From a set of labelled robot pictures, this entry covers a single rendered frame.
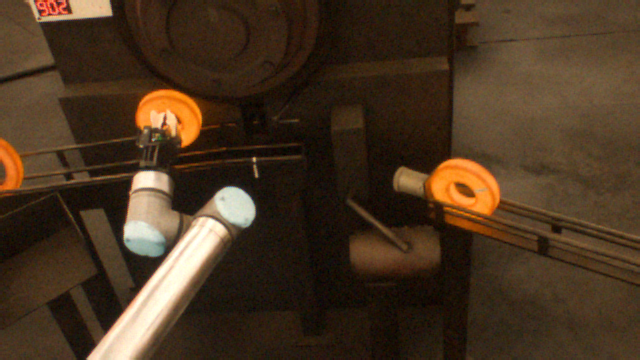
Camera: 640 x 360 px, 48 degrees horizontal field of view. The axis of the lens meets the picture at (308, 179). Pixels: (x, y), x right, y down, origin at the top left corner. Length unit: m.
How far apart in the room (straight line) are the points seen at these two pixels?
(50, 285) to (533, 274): 1.47
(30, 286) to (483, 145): 1.79
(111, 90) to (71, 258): 0.42
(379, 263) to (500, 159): 1.16
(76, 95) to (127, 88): 0.13
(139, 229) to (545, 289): 1.36
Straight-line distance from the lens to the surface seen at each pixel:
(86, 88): 1.89
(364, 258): 1.77
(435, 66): 1.74
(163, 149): 1.64
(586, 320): 2.35
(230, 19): 1.45
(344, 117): 1.72
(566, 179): 2.78
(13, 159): 2.01
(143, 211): 1.54
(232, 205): 1.46
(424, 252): 1.78
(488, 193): 1.60
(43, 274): 1.83
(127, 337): 1.28
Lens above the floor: 1.82
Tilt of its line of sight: 41 degrees down
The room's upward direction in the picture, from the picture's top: 8 degrees counter-clockwise
